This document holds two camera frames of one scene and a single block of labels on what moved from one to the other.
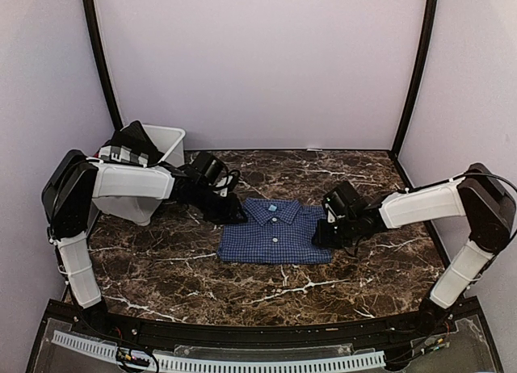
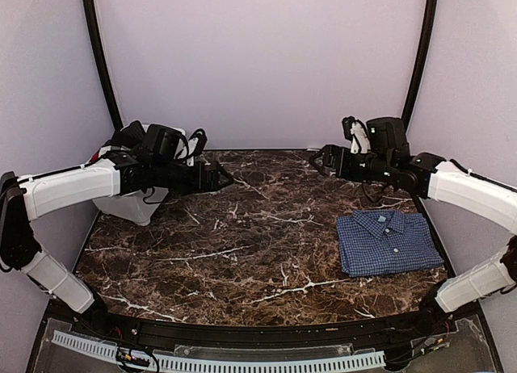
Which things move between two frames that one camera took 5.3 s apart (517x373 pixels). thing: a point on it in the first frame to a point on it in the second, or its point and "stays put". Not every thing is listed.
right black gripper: x=323 y=240 to x=342 y=166
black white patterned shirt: x=131 y=145 stays put
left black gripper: x=229 y=215 to x=199 y=184
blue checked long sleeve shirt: x=277 y=231 to x=378 y=242
